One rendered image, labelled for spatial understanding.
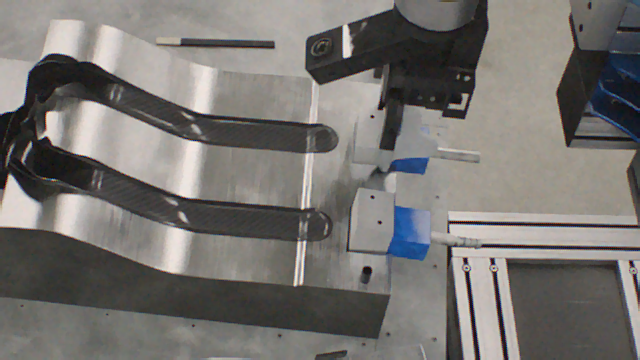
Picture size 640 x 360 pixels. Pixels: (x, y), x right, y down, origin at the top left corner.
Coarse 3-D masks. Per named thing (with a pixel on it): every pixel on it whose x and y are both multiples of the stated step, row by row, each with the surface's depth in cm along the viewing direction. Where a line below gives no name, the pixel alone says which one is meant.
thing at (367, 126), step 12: (360, 108) 127; (360, 120) 126; (372, 120) 126; (360, 132) 125; (372, 132) 125; (360, 144) 124; (372, 144) 124; (360, 156) 125; (372, 156) 125; (432, 156) 128; (444, 156) 128; (456, 156) 128; (468, 156) 128; (480, 156) 128; (396, 168) 127; (408, 168) 127; (420, 168) 127
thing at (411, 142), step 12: (384, 108) 119; (408, 108) 119; (408, 120) 119; (420, 120) 119; (408, 132) 120; (420, 132) 120; (396, 144) 121; (408, 144) 121; (420, 144) 121; (432, 144) 121; (384, 156) 122; (396, 156) 122; (408, 156) 122; (420, 156) 122; (384, 168) 124
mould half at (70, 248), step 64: (0, 64) 133; (128, 64) 127; (192, 64) 132; (64, 128) 119; (128, 128) 123; (0, 192) 123; (64, 192) 115; (192, 192) 123; (256, 192) 123; (320, 192) 124; (0, 256) 117; (64, 256) 116; (128, 256) 115; (192, 256) 118; (256, 256) 119; (320, 256) 119; (384, 256) 120; (256, 320) 123; (320, 320) 122
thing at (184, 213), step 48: (48, 96) 121; (96, 96) 125; (144, 96) 126; (0, 144) 124; (48, 144) 117; (240, 144) 127; (288, 144) 128; (336, 144) 127; (96, 192) 117; (144, 192) 121; (288, 240) 120
